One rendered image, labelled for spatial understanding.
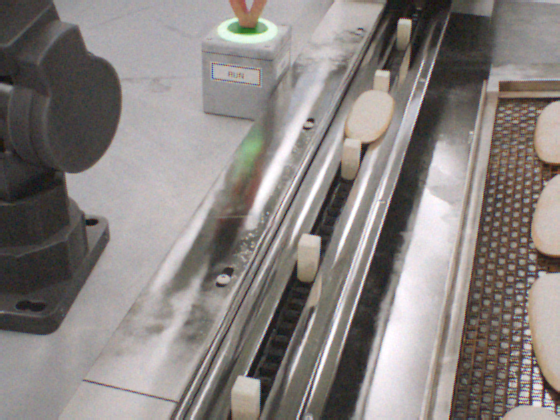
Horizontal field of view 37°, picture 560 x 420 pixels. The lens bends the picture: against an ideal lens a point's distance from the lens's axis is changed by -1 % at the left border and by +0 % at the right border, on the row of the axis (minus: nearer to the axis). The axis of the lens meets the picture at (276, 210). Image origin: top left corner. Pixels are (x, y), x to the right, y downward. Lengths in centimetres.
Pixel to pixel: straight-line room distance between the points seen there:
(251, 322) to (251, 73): 32
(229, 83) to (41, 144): 31
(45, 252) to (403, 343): 24
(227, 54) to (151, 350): 37
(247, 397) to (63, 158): 19
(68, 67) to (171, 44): 47
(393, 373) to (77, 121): 25
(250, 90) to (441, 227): 23
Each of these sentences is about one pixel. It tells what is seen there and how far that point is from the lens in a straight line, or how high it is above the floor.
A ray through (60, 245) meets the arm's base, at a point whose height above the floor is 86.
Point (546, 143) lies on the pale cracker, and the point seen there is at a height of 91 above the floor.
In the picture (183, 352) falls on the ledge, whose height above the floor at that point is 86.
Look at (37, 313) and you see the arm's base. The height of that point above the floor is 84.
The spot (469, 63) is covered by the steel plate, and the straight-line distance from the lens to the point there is 98.
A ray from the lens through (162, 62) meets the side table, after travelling 94.
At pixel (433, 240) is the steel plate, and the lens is 67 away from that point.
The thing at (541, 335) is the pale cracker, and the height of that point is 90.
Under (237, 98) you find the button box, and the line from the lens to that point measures 81.
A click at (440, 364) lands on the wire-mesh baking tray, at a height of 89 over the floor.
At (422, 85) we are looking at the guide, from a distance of 81.
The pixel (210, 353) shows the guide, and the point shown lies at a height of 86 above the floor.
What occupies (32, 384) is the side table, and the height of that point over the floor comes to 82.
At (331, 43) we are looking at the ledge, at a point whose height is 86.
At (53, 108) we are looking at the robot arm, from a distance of 53.
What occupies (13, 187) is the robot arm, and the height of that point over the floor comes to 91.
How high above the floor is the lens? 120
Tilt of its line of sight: 34 degrees down
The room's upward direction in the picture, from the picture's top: 2 degrees clockwise
